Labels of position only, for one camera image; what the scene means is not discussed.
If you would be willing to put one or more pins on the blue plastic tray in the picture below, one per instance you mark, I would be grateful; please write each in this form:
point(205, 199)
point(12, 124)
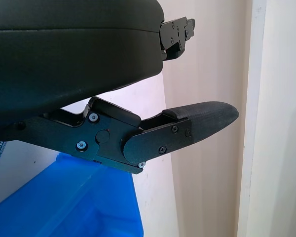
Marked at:
point(64, 197)

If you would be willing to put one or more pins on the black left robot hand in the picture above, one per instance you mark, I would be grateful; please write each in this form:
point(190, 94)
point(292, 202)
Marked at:
point(64, 54)

